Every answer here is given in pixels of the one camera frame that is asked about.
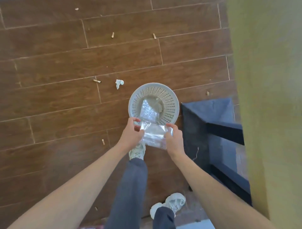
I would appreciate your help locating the person's white shoe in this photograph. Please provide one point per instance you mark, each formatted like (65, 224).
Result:
(175, 201)
(137, 152)

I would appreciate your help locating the person's left thumb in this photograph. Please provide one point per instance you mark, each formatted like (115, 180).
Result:
(140, 133)

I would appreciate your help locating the person's right white shoe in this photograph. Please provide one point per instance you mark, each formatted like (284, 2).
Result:
(175, 201)

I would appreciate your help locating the light blue sheet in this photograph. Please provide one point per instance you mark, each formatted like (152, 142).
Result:
(195, 224)

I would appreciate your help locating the person's dark blue trousers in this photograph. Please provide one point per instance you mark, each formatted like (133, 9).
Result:
(129, 188)

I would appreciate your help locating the thin grey thread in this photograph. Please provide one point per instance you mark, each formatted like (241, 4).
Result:
(196, 154)

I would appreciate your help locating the white perforated waste basket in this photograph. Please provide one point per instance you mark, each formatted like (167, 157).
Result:
(171, 103)

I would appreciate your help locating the black side table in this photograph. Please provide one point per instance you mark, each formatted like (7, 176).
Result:
(195, 127)

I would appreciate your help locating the person's right hand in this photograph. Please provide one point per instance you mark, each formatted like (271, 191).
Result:
(175, 144)

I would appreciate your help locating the person's left hand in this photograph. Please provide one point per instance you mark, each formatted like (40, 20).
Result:
(128, 138)

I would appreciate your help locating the person's left forearm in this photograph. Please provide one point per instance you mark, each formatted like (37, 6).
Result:
(77, 186)

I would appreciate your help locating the person's right thumb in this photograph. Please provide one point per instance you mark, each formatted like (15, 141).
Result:
(168, 136)

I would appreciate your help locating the crumpled white tissue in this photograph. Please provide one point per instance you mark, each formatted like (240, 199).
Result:
(118, 83)

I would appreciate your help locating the person's left white shoe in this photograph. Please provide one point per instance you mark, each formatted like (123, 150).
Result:
(137, 152)

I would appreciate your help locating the clear plastic bag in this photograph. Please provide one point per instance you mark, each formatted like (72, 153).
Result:
(154, 136)

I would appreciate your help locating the person's right forearm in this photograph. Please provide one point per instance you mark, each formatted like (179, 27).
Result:
(212, 193)

